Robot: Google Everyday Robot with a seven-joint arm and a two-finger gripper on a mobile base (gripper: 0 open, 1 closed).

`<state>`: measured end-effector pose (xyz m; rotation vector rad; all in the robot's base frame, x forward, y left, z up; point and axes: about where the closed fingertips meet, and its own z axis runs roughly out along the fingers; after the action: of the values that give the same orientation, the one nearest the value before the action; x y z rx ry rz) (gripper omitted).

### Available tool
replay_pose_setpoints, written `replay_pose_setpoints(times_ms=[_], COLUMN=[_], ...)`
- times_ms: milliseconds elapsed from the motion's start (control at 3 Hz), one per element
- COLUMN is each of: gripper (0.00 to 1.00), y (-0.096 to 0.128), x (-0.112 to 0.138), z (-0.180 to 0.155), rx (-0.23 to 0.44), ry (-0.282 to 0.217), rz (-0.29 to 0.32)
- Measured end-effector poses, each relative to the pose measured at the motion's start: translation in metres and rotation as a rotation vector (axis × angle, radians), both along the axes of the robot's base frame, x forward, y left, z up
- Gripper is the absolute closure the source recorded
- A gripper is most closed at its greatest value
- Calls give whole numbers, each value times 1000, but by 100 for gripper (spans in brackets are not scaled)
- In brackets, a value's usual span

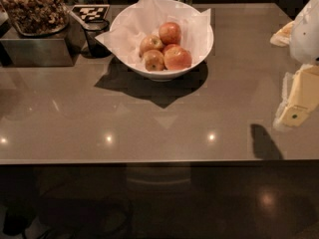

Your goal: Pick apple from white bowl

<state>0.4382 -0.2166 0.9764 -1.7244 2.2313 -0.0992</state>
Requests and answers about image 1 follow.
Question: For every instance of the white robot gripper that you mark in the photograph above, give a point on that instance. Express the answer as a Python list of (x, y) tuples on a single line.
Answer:
[(306, 37)]

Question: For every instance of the small hidden red apple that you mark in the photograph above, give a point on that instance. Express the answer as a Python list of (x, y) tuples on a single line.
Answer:
[(169, 46)]

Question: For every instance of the white ceramic bowl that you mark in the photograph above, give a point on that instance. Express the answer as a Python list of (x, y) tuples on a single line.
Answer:
[(199, 55)]

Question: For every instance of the dark glass cup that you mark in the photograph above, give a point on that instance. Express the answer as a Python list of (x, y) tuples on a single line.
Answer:
[(92, 30)]

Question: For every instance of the black white fiducial marker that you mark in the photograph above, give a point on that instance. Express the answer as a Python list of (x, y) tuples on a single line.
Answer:
[(90, 13)]

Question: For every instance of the steel box stand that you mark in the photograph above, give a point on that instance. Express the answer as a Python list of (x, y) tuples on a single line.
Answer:
[(58, 50)]

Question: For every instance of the glass container of snacks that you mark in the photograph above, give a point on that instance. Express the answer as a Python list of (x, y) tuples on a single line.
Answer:
[(35, 18)]

